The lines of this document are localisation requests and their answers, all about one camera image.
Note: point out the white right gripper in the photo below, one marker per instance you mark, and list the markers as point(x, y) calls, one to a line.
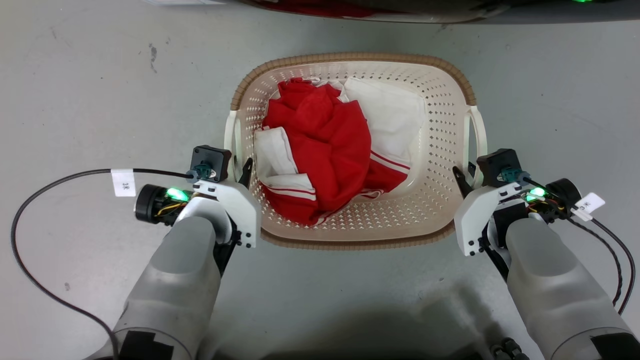
point(475, 215)

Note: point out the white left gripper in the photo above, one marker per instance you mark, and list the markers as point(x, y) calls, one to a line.
point(239, 205)

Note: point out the beige perforated plastic laundry basket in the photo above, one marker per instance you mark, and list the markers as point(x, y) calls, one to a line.
point(440, 125)

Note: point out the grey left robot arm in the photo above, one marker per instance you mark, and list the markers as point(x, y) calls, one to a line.
point(175, 280)

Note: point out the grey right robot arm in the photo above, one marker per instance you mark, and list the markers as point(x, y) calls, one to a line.
point(560, 290)

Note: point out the red garment with white stripes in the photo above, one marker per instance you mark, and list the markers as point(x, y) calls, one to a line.
point(325, 150)

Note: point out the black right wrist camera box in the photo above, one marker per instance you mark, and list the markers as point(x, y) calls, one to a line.
point(497, 165)

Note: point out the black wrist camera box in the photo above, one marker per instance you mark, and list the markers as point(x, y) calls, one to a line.
point(210, 159)
point(497, 165)

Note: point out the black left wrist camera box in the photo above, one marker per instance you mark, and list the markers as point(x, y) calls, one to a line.
point(210, 159)

